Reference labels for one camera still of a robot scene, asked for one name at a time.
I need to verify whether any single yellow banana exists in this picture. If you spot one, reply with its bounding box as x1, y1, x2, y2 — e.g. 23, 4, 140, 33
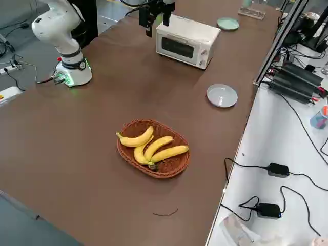
115, 126, 154, 148

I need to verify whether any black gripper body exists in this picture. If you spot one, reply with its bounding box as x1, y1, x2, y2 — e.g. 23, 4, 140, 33
139, 0, 176, 16

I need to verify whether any black upright cabinet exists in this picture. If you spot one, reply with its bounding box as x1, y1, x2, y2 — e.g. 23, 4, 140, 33
68, 0, 99, 48

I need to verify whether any white labelled box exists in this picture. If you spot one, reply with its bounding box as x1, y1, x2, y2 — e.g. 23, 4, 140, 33
0, 86, 26, 107

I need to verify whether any grey plate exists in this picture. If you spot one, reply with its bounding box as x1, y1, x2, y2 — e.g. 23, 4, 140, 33
206, 84, 238, 109

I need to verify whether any white toaster oven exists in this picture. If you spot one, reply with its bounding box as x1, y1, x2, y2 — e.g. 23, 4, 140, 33
155, 14, 221, 70

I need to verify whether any bunched yellow banana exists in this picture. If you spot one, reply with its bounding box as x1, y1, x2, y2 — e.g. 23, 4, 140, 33
143, 136, 174, 162
149, 145, 190, 165
133, 138, 154, 165

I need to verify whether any black power adapter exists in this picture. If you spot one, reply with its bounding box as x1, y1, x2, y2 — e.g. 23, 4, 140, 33
257, 202, 282, 219
267, 162, 291, 178

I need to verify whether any pale green plate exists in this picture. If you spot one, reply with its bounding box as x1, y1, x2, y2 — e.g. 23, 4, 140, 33
217, 17, 240, 32

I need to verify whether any thin brown twig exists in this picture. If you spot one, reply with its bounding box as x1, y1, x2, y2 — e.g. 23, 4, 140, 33
153, 207, 179, 217

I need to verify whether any aluminium frame post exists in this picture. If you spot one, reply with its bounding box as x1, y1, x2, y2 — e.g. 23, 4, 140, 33
253, 0, 310, 86

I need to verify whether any brown wicker basket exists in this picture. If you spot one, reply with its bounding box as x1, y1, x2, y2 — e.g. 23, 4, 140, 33
116, 118, 191, 179

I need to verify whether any black adapter cable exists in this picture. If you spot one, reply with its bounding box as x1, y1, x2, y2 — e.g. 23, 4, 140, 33
224, 157, 328, 192
238, 185, 322, 237

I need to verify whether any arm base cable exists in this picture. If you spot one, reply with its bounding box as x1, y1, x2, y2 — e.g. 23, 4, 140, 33
35, 75, 61, 85

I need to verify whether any black power supply cable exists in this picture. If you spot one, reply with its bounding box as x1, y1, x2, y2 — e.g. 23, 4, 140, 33
281, 94, 328, 161

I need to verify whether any clear plastic bag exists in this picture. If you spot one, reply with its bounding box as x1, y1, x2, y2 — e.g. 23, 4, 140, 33
219, 214, 259, 246

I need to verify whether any clear cup with pens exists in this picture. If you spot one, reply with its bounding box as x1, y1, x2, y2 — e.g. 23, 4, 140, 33
309, 105, 328, 130

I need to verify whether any black power supply unit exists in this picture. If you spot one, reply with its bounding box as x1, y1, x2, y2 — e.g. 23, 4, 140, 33
280, 62, 324, 87
268, 73, 315, 104

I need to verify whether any white power strip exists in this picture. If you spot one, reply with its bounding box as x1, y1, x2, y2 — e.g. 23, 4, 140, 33
0, 64, 24, 75

